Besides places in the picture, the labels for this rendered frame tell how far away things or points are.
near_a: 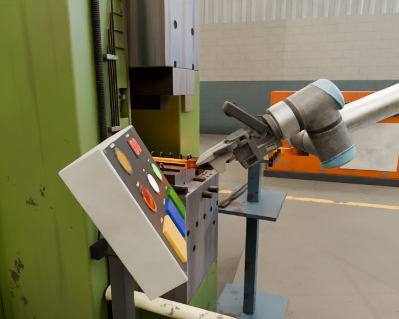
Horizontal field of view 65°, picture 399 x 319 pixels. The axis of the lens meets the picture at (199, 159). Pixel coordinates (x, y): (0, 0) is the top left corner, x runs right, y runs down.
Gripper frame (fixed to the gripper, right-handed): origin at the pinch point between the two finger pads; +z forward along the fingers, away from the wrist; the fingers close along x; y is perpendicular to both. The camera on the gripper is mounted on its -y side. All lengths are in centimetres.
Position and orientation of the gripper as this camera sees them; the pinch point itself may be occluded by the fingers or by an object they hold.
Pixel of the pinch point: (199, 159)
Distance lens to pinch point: 78.1
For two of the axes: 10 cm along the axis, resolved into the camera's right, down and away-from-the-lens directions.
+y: 5.0, 8.4, 2.2
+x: -0.6, -2.2, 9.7
